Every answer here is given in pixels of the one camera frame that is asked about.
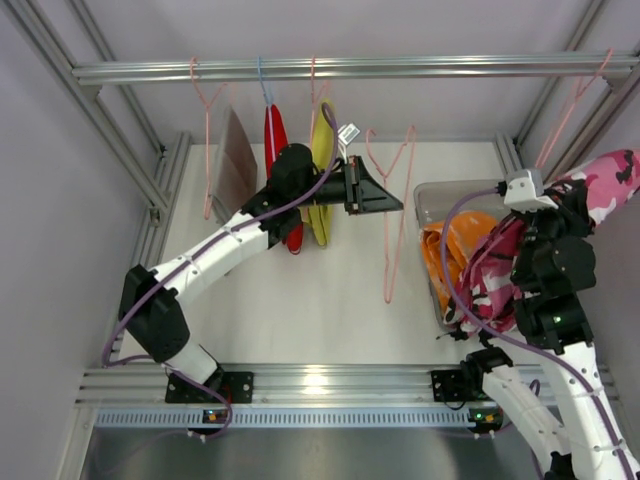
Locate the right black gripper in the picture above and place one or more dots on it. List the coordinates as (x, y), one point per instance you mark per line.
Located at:
(523, 248)

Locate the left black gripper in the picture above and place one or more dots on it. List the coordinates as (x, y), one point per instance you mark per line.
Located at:
(353, 185)

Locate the pink hanger with patterned trousers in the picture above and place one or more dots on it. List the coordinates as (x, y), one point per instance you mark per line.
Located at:
(392, 261)

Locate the orange white trousers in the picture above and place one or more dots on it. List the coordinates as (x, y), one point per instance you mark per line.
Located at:
(452, 252)

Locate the pink patterned trousers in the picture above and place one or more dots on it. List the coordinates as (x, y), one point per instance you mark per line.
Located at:
(485, 286)

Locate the pink hanger with orange trousers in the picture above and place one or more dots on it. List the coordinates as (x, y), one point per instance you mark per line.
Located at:
(576, 92)

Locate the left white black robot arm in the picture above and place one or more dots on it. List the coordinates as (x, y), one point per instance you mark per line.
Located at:
(153, 300)

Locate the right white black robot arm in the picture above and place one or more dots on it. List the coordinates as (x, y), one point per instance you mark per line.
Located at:
(551, 264)

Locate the yellow green trousers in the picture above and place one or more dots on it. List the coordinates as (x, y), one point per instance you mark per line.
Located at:
(322, 142)

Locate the pink hanger with yellow trousers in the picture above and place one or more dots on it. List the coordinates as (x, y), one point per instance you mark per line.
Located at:
(316, 93)

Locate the red trousers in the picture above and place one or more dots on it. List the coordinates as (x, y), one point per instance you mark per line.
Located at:
(275, 139)

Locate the grey trousers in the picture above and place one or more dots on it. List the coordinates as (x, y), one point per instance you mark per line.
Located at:
(234, 169)

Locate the pink hanger far left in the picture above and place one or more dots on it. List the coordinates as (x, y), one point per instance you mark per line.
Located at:
(208, 104)

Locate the clear plastic bin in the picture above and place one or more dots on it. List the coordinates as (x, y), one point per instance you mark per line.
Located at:
(433, 201)

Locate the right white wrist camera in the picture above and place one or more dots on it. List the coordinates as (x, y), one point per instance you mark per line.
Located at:
(525, 192)

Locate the right aluminium frame post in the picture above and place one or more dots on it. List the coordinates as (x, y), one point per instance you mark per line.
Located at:
(599, 26)

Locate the aluminium frame post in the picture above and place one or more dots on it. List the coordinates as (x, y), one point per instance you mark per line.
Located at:
(599, 26)
(159, 189)

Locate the aluminium hanging rail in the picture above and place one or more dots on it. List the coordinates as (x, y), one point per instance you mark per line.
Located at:
(532, 65)

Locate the slotted grey cable duct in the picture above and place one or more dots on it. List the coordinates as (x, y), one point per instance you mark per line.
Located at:
(270, 417)

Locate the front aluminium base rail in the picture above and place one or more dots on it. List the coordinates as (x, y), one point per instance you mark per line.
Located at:
(274, 385)

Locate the left aluminium frame post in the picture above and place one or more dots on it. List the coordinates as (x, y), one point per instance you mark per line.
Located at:
(159, 189)

